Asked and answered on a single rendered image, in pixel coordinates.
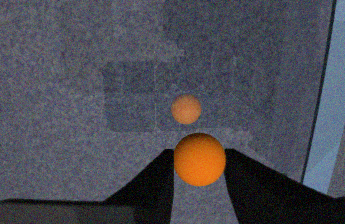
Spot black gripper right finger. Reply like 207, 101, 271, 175
223, 149, 345, 224

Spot clear l-shaped low wall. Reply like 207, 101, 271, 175
267, 0, 333, 183

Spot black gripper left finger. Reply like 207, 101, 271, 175
0, 149, 174, 224

